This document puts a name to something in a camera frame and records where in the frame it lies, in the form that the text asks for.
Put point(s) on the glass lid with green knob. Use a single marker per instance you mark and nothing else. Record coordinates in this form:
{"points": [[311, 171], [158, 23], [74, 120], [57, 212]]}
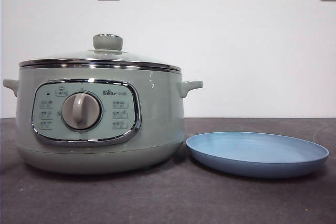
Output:
{"points": [[107, 41]]}

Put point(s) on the pale green electric steamer pot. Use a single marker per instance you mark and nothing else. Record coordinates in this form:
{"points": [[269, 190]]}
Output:
{"points": [[157, 108]]}

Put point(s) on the blue round plate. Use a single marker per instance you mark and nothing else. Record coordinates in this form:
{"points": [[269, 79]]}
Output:
{"points": [[252, 153]]}

